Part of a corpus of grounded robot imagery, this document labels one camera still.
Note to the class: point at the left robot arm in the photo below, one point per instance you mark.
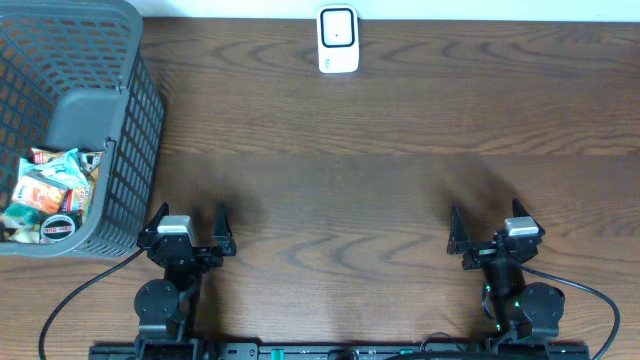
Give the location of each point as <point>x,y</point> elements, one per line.
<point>167,307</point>

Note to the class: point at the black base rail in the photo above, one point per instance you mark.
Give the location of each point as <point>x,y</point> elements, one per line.
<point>253,351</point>

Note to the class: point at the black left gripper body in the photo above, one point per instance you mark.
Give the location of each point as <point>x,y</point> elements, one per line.
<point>198,251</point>

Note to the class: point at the green white tissue pack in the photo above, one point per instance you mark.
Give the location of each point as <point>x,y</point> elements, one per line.
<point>19,217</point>

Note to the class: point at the orange tissue pack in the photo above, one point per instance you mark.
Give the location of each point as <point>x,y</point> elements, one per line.
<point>39,193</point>

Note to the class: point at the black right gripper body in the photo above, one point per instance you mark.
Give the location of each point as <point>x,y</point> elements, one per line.
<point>480,254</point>

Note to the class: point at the yellow antibacterial wipes bag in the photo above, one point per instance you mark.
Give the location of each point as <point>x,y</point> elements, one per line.
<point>79,199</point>

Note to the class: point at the dark green Zam-Buk box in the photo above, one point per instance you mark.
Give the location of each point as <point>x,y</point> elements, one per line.
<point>58,227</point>

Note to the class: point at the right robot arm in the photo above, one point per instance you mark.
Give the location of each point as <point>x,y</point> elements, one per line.
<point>522,310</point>

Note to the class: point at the dark grey plastic basket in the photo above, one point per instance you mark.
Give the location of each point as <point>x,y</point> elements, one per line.
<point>73,76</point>

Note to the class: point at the light teal wipes pack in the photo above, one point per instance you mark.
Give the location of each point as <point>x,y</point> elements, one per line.
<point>62,168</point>

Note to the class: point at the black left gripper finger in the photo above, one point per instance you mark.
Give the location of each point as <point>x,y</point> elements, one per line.
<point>223,235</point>
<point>154,223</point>

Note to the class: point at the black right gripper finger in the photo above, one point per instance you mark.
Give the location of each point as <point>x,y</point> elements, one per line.
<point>518,209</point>
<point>459,241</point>

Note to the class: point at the white barcode scanner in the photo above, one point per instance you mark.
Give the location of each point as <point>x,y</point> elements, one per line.
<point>338,39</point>

